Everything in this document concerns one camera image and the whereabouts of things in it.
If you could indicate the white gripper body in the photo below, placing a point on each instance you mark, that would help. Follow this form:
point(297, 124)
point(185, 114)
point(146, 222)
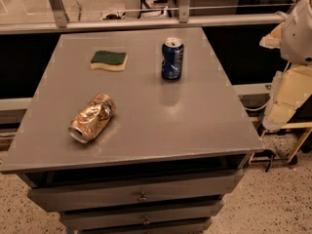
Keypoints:
point(298, 38)

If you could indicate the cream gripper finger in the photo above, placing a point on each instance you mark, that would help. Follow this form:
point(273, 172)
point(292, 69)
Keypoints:
point(289, 90)
point(273, 39)

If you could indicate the crushed orange soda can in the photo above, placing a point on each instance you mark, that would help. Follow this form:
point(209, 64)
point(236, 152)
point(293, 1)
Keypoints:
point(93, 118)

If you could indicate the blue soda can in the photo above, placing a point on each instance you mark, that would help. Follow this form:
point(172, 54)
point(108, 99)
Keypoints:
point(172, 51)

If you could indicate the yellow metal stand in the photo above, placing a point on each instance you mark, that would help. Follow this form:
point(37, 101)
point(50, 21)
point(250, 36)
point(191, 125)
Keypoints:
point(287, 142)

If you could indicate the green and yellow sponge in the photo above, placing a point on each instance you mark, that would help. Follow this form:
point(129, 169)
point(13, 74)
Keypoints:
point(111, 61)

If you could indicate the grey drawer cabinet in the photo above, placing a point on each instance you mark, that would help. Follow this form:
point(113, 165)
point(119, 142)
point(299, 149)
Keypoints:
point(193, 125)

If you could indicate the bottom grey drawer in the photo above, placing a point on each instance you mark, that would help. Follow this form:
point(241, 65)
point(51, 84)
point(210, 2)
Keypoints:
point(185, 226)

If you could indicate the grey drawer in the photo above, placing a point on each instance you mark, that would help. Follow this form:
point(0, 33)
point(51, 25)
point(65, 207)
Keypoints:
point(185, 226)
point(142, 215)
point(137, 191)

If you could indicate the middle grey drawer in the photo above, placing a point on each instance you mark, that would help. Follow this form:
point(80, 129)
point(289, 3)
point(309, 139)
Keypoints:
point(142, 215)

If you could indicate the top grey drawer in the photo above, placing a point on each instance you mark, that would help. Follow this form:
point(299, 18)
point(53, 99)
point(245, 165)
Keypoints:
point(137, 191)

